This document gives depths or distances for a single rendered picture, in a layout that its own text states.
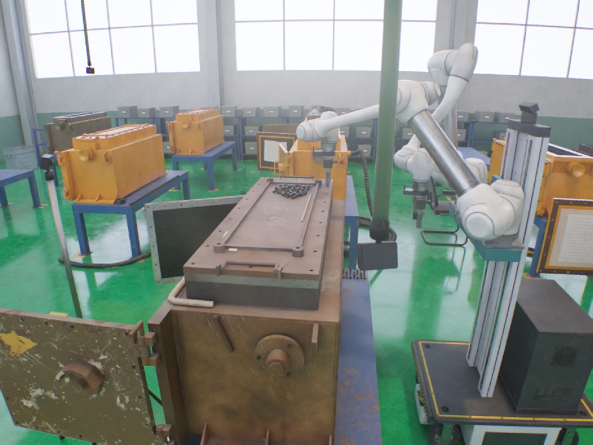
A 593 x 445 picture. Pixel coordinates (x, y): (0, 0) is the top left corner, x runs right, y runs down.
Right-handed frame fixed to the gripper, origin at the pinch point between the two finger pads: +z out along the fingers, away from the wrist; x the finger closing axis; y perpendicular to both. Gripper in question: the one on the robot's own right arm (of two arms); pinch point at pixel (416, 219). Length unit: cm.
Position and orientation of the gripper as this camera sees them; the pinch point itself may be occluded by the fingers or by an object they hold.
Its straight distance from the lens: 223.1
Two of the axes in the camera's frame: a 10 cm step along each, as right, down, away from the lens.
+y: 9.9, 0.4, -1.1
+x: 1.2, -3.4, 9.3
